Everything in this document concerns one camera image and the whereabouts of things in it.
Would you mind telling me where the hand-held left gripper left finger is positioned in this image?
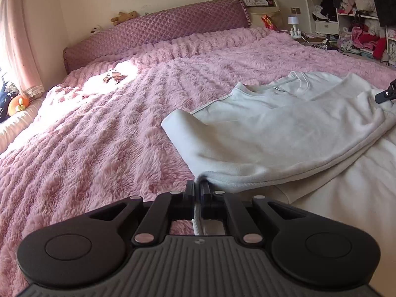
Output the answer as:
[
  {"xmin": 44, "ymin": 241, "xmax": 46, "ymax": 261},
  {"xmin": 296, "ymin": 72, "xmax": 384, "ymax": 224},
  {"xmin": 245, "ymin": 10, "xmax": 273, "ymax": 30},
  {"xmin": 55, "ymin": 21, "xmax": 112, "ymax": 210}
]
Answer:
[{"xmin": 88, "ymin": 180, "xmax": 196, "ymax": 244}]

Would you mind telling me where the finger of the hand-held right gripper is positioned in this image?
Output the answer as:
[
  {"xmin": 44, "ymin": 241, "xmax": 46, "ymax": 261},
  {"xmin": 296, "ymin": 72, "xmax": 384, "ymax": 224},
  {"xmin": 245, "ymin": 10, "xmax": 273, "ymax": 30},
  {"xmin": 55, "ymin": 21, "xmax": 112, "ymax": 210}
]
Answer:
[{"xmin": 374, "ymin": 80, "xmax": 396, "ymax": 103}]

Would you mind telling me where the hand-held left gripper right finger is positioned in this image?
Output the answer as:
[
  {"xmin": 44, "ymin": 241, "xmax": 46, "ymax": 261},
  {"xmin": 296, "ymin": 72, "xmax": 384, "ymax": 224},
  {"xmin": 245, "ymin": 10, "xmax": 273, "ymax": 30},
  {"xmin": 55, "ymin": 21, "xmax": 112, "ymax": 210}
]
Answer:
[{"xmin": 200, "ymin": 181, "xmax": 306, "ymax": 246}]

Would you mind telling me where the white printed sweatshirt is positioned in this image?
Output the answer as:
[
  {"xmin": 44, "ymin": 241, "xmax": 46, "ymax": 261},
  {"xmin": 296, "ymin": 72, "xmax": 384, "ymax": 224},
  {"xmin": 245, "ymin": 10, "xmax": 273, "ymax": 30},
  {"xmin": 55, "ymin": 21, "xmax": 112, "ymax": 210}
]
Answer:
[{"xmin": 161, "ymin": 71, "xmax": 396, "ymax": 288}]

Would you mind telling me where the pile of clothes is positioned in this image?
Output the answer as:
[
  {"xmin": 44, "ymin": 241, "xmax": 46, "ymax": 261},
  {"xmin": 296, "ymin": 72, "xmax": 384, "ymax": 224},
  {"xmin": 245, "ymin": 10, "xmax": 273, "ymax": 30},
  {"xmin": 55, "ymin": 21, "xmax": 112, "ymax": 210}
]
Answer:
[{"xmin": 337, "ymin": 0, "xmax": 396, "ymax": 62}]

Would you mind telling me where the white drawer box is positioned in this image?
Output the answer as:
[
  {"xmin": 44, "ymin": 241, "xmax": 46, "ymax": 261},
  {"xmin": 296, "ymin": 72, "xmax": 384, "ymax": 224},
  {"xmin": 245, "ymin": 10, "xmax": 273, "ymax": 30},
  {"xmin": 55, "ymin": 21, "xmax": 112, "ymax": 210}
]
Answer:
[{"xmin": 315, "ymin": 21, "xmax": 338, "ymax": 34}]

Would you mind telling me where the wooden nightstand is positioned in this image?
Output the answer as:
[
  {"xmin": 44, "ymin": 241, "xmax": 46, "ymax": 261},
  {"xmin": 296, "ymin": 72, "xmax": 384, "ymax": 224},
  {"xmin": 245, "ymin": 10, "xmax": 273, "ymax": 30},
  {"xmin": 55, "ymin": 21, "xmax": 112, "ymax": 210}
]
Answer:
[{"xmin": 294, "ymin": 32, "xmax": 329, "ymax": 48}]

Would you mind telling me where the white open wardrobe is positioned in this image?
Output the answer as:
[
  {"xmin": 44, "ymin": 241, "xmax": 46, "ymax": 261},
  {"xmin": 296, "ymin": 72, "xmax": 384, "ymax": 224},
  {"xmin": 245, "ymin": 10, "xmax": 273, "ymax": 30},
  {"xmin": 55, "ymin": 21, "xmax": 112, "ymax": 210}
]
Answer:
[{"xmin": 309, "ymin": 0, "xmax": 396, "ymax": 67}]

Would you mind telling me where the pink fluffy blanket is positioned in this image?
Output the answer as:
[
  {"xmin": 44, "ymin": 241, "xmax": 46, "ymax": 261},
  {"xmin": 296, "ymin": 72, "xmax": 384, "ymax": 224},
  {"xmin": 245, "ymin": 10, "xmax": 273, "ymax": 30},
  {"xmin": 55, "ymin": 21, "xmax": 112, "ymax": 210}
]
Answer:
[{"xmin": 0, "ymin": 26, "xmax": 396, "ymax": 297}]

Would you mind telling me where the red snack bag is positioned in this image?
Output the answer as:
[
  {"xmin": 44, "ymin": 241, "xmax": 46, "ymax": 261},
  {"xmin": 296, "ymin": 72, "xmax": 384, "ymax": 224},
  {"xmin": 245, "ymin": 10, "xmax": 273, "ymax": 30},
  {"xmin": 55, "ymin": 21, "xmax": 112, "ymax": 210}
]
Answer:
[{"xmin": 261, "ymin": 14, "xmax": 277, "ymax": 31}]

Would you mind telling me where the small brown cloth toy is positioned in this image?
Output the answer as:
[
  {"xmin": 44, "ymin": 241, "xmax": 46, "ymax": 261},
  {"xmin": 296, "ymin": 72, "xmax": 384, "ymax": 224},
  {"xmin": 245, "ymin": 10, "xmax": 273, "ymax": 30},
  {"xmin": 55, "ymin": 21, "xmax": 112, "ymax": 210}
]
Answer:
[{"xmin": 102, "ymin": 70, "xmax": 128, "ymax": 84}]

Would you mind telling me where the beige cushion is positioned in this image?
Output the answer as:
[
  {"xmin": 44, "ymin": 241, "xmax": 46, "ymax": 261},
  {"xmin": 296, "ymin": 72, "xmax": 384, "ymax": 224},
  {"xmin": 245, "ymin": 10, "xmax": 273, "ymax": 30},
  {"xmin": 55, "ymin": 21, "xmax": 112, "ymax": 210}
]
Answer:
[{"xmin": 248, "ymin": 6, "xmax": 283, "ymax": 28}]

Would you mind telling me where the purple quilted headboard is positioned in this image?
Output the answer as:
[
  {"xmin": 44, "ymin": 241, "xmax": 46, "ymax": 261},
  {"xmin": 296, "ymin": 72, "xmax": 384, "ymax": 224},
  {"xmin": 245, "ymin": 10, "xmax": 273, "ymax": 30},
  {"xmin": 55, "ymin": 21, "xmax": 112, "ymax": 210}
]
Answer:
[{"xmin": 63, "ymin": 0, "xmax": 250, "ymax": 75}]

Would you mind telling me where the cream bed sheet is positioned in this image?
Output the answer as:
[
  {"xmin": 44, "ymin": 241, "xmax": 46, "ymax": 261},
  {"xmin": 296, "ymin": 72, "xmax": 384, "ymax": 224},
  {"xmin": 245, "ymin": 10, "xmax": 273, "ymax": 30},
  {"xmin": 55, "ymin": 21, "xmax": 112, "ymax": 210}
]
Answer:
[{"xmin": 0, "ymin": 96, "xmax": 47, "ymax": 155}]

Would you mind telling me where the brown teddy bear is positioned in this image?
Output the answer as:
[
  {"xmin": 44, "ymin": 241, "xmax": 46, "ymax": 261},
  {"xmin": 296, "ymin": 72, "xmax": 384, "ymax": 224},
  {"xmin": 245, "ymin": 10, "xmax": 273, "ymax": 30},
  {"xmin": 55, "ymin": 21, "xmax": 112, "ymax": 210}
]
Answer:
[{"xmin": 110, "ymin": 10, "xmax": 140, "ymax": 26}]

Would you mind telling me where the orange plush toy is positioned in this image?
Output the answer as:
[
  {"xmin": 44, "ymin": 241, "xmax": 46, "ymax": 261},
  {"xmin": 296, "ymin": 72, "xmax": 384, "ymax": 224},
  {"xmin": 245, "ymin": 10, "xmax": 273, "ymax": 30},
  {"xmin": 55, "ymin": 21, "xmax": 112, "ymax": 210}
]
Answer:
[{"xmin": 8, "ymin": 94, "xmax": 30, "ymax": 116}]

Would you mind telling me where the dark blue floral cushion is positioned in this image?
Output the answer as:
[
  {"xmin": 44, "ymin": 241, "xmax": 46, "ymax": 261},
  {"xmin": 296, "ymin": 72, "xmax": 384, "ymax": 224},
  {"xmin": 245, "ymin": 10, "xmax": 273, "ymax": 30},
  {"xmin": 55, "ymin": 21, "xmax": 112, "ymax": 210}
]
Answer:
[{"xmin": 0, "ymin": 80, "xmax": 20, "ymax": 124}]

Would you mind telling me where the pink curtain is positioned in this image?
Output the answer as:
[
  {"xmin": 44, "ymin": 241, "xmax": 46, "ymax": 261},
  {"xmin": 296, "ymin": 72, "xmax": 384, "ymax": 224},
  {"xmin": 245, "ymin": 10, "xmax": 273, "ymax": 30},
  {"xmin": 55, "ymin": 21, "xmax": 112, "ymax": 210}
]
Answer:
[{"xmin": 0, "ymin": 0, "xmax": 46, "ymax": 99}]

